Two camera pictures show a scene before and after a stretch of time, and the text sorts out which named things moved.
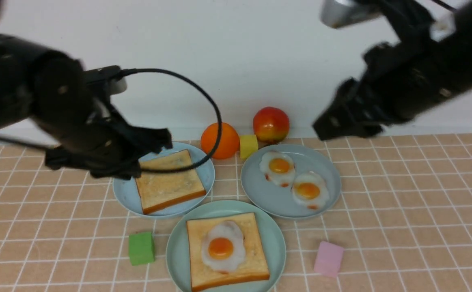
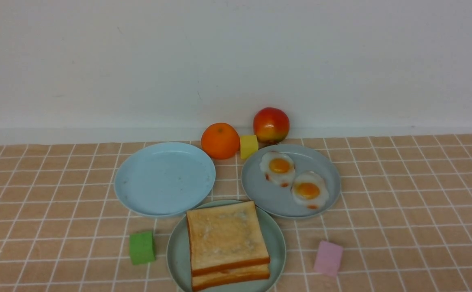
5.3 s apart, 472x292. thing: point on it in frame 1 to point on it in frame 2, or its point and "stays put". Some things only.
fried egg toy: (311, 190) stays put
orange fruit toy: (228, 144) stays put
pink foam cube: (328, 259) stays put
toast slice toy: (158, 190) to (226, 238)
